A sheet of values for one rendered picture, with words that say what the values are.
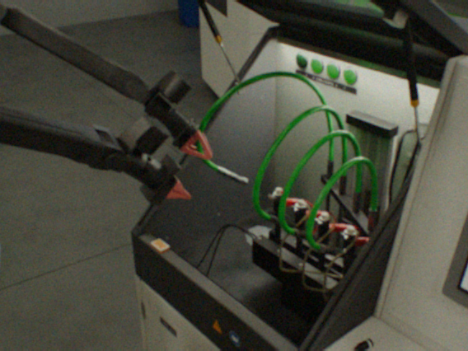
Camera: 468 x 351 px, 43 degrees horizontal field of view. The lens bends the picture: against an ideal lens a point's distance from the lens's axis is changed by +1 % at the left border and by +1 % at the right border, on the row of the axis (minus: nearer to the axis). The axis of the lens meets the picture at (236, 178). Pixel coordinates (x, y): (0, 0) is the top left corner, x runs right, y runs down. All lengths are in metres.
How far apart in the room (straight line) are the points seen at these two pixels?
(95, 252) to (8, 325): 0.63
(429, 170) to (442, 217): 0.10
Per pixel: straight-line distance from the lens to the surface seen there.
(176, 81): 1.46
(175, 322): 1.73
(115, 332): 2.83
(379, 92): 1.59
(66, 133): 1.09
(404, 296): 1.35
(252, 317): 1.42
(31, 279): 3.25
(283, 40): 1.75
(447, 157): 1.25
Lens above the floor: 1.91
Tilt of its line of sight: 29 degrees down
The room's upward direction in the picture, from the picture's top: 1 degrees counter-clockwise
